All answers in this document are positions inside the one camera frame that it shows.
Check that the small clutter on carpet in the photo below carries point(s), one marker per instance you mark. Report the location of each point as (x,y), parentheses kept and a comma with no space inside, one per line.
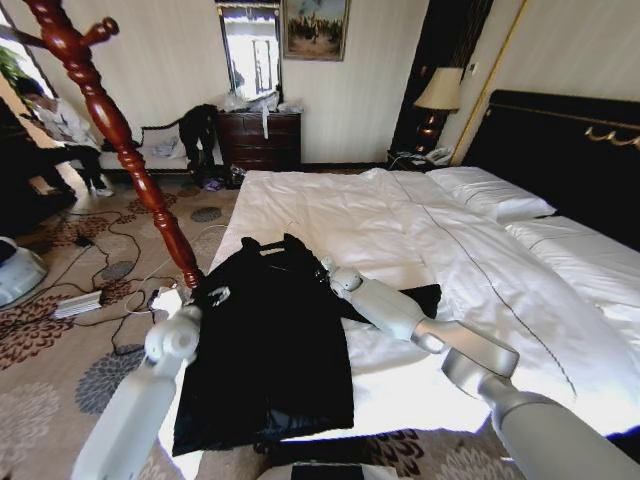
(222,180)

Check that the table lamp with cream shade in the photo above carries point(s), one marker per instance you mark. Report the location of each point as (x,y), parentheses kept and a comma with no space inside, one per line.
(440,87)

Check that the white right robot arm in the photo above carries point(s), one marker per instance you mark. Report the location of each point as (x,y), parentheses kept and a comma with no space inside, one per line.
(385,305)

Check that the silver power supply box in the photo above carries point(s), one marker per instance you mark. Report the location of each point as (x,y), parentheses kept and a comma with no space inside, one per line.
(77,304)

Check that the white robot front shell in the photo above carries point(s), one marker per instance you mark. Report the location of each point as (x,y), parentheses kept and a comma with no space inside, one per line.
(320,472)

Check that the dark nightstand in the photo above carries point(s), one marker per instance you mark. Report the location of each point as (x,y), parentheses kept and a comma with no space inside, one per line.
(400,162)

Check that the black shirt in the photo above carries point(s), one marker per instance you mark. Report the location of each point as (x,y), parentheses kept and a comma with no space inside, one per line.
(270,350)

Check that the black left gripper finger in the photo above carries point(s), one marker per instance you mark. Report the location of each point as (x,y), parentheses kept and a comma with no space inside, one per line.
(220,290)
(220,302)

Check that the white duvet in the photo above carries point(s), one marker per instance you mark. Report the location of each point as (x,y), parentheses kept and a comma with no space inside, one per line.
(400,235)

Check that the white rounded machine base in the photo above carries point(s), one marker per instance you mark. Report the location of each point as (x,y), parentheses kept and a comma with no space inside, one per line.
(20,272)

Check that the dark wooden dresser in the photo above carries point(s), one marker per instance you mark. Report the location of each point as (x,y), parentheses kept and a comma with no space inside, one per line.
(260,142)

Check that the clear plastic bags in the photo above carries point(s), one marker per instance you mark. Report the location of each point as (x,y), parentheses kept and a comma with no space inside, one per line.
(245,104)

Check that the person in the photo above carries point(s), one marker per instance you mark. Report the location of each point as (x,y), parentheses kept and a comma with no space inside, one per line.
(65,125)

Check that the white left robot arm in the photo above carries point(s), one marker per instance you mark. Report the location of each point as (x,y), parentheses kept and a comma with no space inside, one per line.
(130,415)

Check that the framed painting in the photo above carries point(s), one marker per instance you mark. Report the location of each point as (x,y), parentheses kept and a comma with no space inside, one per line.
(314,30)

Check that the red wooden coat rack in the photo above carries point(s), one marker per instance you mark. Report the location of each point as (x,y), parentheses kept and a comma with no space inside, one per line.
(100,107)

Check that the white pillow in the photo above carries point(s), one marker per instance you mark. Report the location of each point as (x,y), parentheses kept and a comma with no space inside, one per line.
(490,192)

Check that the wall mirror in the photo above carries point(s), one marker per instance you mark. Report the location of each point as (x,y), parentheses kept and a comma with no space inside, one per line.
(250,60)

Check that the dark headboard with gold trim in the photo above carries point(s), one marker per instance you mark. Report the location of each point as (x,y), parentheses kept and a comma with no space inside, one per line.
(550,145)

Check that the black garment on sofa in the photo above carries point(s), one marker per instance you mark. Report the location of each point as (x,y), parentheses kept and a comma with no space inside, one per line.
(197,130)

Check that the white telephone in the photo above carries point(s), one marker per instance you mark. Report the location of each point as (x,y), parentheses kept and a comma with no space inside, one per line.
(439,156)

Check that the white sofa with dark frame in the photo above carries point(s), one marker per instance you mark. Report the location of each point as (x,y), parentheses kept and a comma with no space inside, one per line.
(160,161)

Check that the green plant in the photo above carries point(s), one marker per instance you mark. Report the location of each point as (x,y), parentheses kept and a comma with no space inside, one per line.
(12,62)

